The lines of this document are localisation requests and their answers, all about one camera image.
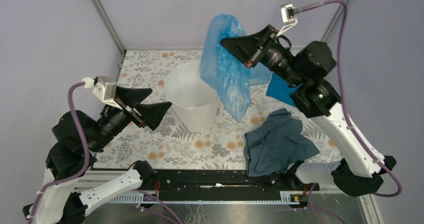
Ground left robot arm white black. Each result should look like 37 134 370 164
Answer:
22 86 172 224

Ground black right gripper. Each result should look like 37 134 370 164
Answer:
219 24 305 88

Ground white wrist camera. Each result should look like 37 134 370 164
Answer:
276 3 298 37
82 76 122 110

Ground floral patterned table mat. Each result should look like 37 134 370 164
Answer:
94 50 341 170

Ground teal folded cloth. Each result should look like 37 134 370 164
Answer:
266 73 300 107

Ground blue plastic trash bag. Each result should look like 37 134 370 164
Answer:
200 14 272 123

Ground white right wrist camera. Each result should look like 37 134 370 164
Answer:
276 3 298 37

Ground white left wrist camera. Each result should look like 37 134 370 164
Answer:
82 76 122 110

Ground aluminium frame rails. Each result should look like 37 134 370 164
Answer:
33 0 382 224

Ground white paper trash bin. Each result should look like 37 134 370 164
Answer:
164 60 220 133

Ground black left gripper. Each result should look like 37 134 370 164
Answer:
90 84 175 151

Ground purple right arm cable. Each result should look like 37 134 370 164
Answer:
293 0 403 199

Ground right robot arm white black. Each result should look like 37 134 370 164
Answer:
220 25 397 197

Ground grey-blue crumpled cloth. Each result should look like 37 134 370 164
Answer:
243 108 320 177

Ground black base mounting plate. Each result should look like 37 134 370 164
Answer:
139 169 320 202

